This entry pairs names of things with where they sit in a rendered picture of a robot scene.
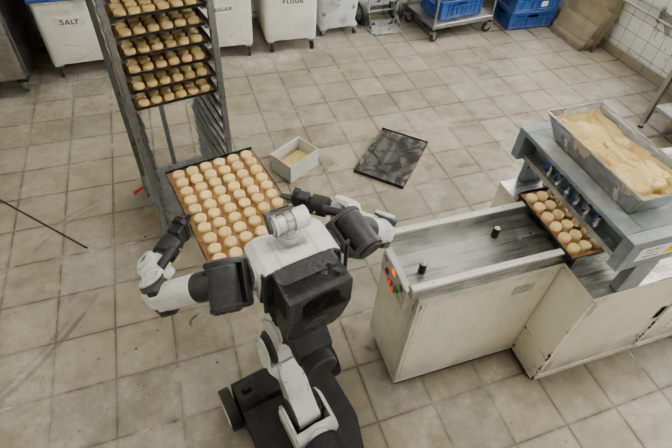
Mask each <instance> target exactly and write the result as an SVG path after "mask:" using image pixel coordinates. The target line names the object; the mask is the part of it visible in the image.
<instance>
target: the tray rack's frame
mask: <svg viewBox="0 0 672 448"><path fill-rule="evenodd" d="M85 2H86V5H87V8H88V11H89V14H90V17H91V21H92V24H93V27H94V30H95V33H96V36H97V40H98V43H99V46H100V49H101V52H102V55H103V59H104V62H105V65H106V68H107V71H108V74H109V78H110V81H111V84H112V87H113V90H114V93H115V97H116V100H117V103H118V106H119V109H120V112H121V116H122V119H123V122H124V125H125V128H126V131H127V135H128V138H129V141H130V144H131V147H132V150H133V154H134V157H135V160H136V163H137V166H138V169H139V173H140V176H141V178H142V180H141V181H140V182H141V184H142V187H143V188H144V190H145V188H146V190H147V193H148V195H149V197H150V200H151V202H152V205H153V207H154V209H155V212H156V214H157V217H158V219H159V221H160V224H161V226H162V222H161V219H160V216H159V213H158V209H157V206H156V203H155V199H154V196H153V193H152V189H151V186H150V183H149V180H148V177H147V175H146V173H145V172H144V169H143V166H142V162H141V159H140V156H139V153H138V149H137V146H136V143H135V139H134V136H133V133H132V130H131V126H130V123H129V120H128V117H127V113H126V110H125V107H124V104H123V100H122V97H121V94H120V90H119V87H118V84H117V81H116V77H115V74H114V71H113V68H112V64H111V61H110V58H109V55H108V51H107V48H106V45H105V41H104V38H103V35H102V32H101V28H100V25H99V22H98V19H97V15H96V12H95V9H94V5H93V2H92V0H85ZM158 107H159V111H160V115H161V119H162V123H163V127H164V131H165V135H166V140H167V144H168V148H169V152H170V156H171V160H172V164H170V165H166V166H163V167H159V168H158V169H156V171H157V173H158V175H159V178H160V180H161V181H159V182H160V184H161V186H162V189H163V191H164V193H163V195H164V197H165V199H166V202H167V204H166V206H167V208H168V210H169V212H170V215H169V216H170V218H171V221H172V220H173V219H174V218H175V217H176V216H179V217H183V218H184V217H185V215H184V212H183V210H182V208H181V206H180V204H179V202H178V200H177V198H176V195H175V193H174V191H173V189H172V187H171V185H170V183H169V181H168V178H167V176H166V174H165V172H167V171H170V170H173V169H177V168H180V167H184V166H187V165H190V164H194V163H197V162H201V161H204V160H205V159H204V157H203V155H200V156H197V157H194V158H190V159H187V160H183V161H180V162H177V161H176V157H175V153H174V149H173V145H172V141H171V136H170V132H169V128H168V124H167V120H166V115H165V111H164V107H163V105H161V106H158ZM146 190H145V192H146ZM147 193H146V194H147ZM159 228H160V231H161V233H162V235H164V234H165V232H164V229H163V226H162V227H159Z"/></svg>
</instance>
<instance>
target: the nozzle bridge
mask: <svg viewBox="0 0 672 448"><path fill-rule="evenodd" d="M511 154H512V155H513V157H514V158H515V159H516V160H517V159H523V160H524V164H523V166H522V168H521V171H520V173H519V175H518V179H519V180H520V181H521V182H527V181H532V180H537V179H541V180H542V181H543V182H544V183H545V184H546V186H547V187H548V188H549V189H550V190H551V191H552V192H553V193H554V195H555V196H556V197H557V198H558V199H559V200H560V201H561V202H562V204H563V205H564V206H565V207H566V208H567V209H568V210H569V211H570V213H571V214H572V215H573V216H574V217H575V218H576V219H577V220H578V222H579V223H580V224H581V225H582V226H583V227H584V228H585V229H586V231H587V232H588V233H589V234H590V235H591V236H592V237H593V238H594V239H595V241H596V242H597V243H598V244H599V245H600V246H601V247H602V248H603V250H604V251H605V252H606V253H607V254H608V255H609V256H610V258H609V259H608V260H607V262H606V263H607V264H608V265H609V266H610V267H611V269H612V270H613V271H614V272H617V271H620V272H619V273H618V274H617V276H616V277H615V278H614V279H613V281H612V282H611V283H610V285H609V286H610V287H611V289H612V290H613V291H614V292H615V293H617V292H620V291H624V290H627V289H631V288H634V287H638V286H639V285H640V284H641V283H642V281H643V280H644V279H645V278H646V277H647V275H648V274H649V273H650V272H651V271H652V270H653V268H654V267H655V266H656V265H657V264H658V263H659V261H660V260H661V259H665V258H669V257H672V202H670V203H668V204H666V205H664V206H662V207H658V208H654V209H649V210H645V211H641V212H637V213H633V214H628V213H627V212H626V211H625V210H624V209H623V208H622V207H621V206H620V205H619V204H618V203H617V202H616V201H615V200H614V199H613V198H612V197H611V196H610V195H609V194H608V193H607V192H606V191H605V190H604V189H603V188H602V187H601V186H600V185H599V184H598V183H597V182H596V181H595V180H594V179H593V178H592V177H591V176H590V175H589V174H588V173H587V172H586V171H585V170H584V169H583V168H582V167H581V166H580V165H579V164H578V163H577V162H576V161H575V160H574V159H573V158H572V157H571V156H570V155H569V154H568V153H567V152H566V151H565V150H564V149H563V148H562V147H561V146H560V145H559V144H558V143H557V142H556V141H555V139H554V134H553V130H552V126H551V122H545V123H539V124H533V125H527V126H522V127H521V129H520V131H519V134H518V136H517V139H516V141H515V144H514V146H513V149H512V152H511ZM549 162H551V163H550V164H549V165H548V166H547V168H546V170H548V169H549V168H550V166H552V165H553V166H554V167H555V169H554V171H553V173H552V175H551V176H547V171H545V170H544V168H545V166H546V165H547V164H548V163H549ZM558 171H559V172H560V173H558V174H557V175H556V176H555V179H557V178H558V176H559V175H560V174H562V175H563V176H564V178H563V180H562V182H561V184H560V185H559V186H557V185H555V182H556V181H555V180H553V177H554V175H555V174H556V173H557V172H558ZM567 181H568V183H567V184H566V185H565V186H564V188H567V186H568V184H571V185H572V186H573V188H572V190H571V191H570V193H569V195H565V194H564V190H562V186H563V185H564V184H565V183H566V182H567ZM577 191H578V193H577V194H576V195H575V196H574V197H573V199H574V198H576V196H577V195H578V194H579V193H580V194H581V195H582V199H581V200H580V202H579V204H578V205H574V204H573V202H574V200H572V199H571V197H572V195H573V194H574V193H575V192H577ZM586 202H588V203H587V204H586V205H585V206H584V207H583V209H585V208H586V206H587V205H589V204H590V205H591V206H592V209H591V210H590V212H589V214H588V215H587V216H584V215H583V214H582V213H583V211H582V210H581V207H582V206H583V204H585V203H586ZM596 213H599V214H600V215H601V217H602V218H603V219H602V220H601V222H600V223H599V225H598V226H597V227H594V226H593V225H592V223H593V222H592V221H591V218H592V217H593V216H594V215H595V214H596ZM599 214H598V215H599ZM598 215H597V216H598ZM597 216H595V217H594V218H593V220H595V219H596V217H597Z"/></svg>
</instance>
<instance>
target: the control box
mask: <svg viewBox="0 0 672 448"><path fill-rule="evenodd" d="M385 254H386V255H387V257H388V261H386V259H385ZM386 267H387V268H388V270H389V274H386V273H385V268H386ZM381 268H382V270H383V272H384V274H385V277H386V279H387V282H388V280H390V281H389V282H390V285H389V286H390V288H391V287H392V286H393V288H392V289H393V291H392V292H393V294H394V296H395V298H396V300H397V302H398V304H399V306H400V308H401V310H406V309H408V308H409V304H410V301H411V300H410V298H409V296H408V292H409V287H408V286H409V284H410V282H409V280H408V278H407V276H406V274H405V272H404V270H403V268H402V266H401V264H400V262H399V260H398V258H397V256H396V254H395V253H394V251H393V249H392V247H391V246H389V248H387V249H384V253H383V258H382V264H381ZM392 269H394V271H395V276H393V274H392ZM400 284H401V285H402V288H403V292H401V290H400V287H399V285H400ZM410 285H411V284H410ZM394 286H397V288H398V293H395V292H394Z"/></svg>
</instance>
